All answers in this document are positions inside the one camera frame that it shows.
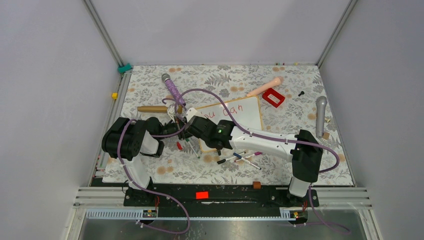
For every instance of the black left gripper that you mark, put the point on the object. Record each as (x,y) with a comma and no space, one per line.
(178,125)

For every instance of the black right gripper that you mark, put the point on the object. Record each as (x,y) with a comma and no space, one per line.
(208,119)

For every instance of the red marker cap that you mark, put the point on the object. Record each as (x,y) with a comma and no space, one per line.
(179,146)

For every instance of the yellow framed whiteboard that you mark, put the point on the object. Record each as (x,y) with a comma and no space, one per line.
(246,111)

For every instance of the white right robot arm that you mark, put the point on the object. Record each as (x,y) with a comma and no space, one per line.
(301,149)

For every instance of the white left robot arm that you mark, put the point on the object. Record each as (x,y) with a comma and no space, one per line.
(128,140)

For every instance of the green capped whiteboard marker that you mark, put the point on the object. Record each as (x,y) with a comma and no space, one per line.
(192,147)

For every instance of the black capped whiteboard marker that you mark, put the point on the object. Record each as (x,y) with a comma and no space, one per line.
(235,156)

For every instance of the blue capped whiteboard marker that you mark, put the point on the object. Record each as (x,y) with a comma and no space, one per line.
(249,163)

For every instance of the magenta capped whiteboard marker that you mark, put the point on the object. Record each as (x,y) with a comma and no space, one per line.
(248,156)

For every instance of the purple glitter toy microphone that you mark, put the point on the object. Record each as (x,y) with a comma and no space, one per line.
(166,79)

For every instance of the red tape label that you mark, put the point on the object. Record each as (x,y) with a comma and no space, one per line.
(201,195)

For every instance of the red rectangular plastic box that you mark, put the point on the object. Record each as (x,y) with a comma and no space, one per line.
(273,97)

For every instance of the brown cylinder block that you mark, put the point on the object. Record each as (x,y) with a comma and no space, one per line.
(256,185)

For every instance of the small yellow cube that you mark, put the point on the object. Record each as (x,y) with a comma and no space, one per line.
(114,95)

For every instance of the teal corner clamp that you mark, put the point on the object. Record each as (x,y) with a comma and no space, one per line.
(124,68)

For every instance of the pink toy microphone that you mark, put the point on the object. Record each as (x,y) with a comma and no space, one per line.
(275,82)

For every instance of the floral patterned table mat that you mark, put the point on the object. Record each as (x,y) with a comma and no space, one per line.
(200,84)

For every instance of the small tan wooden block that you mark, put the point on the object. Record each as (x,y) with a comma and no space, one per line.
(326,135)

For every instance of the silver toy microphone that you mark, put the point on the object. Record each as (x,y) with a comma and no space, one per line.
(321,104)

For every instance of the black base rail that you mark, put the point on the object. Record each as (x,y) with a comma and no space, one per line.
(170,200)

